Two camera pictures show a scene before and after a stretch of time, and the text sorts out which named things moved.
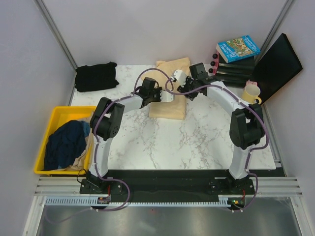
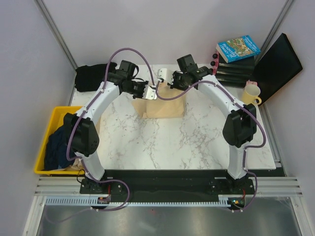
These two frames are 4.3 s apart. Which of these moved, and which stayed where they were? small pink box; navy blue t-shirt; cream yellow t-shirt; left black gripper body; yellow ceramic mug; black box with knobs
Moved: left black gripper body; cream yellow t-shirt
Stayed: small pink box; black box with knobs; yellow ceramic mug; navy blue t-shirt
